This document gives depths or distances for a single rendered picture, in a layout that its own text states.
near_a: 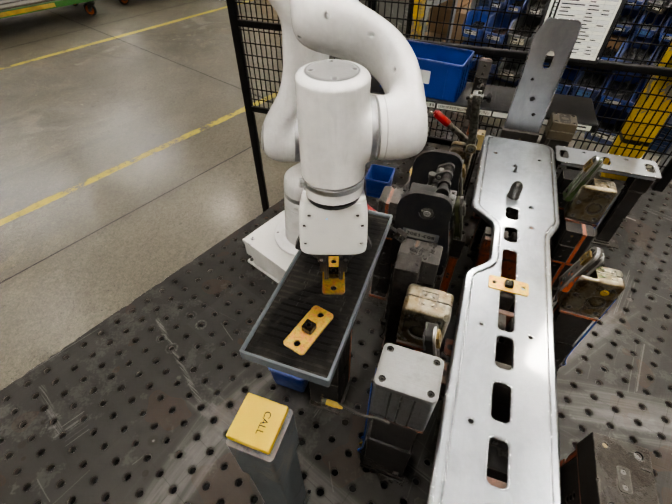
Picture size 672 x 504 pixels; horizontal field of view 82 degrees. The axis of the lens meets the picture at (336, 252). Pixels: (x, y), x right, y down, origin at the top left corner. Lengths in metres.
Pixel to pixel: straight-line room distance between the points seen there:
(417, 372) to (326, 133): 0.38
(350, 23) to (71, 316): 2.15
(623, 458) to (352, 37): 0.72
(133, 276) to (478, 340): 2.01
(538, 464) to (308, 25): 0.71
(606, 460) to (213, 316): 0.97
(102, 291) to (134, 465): 1.50
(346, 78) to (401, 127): 0.08
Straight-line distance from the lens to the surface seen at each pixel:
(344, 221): 0.54
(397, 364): 0.64
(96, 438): 1.16
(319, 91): 0.43
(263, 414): 0.55
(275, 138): 0.97
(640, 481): 0.79
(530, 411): 0.79
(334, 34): 0.55
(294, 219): 1.14
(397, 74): 0.51
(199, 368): 1.15
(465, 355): 0.80
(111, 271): 2.56
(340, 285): 0.65
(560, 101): 1.73
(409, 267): 0.78
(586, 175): 1.24
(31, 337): 2.47
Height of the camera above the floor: 1.67
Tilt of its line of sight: 46 degrees down
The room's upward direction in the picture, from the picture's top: straight up
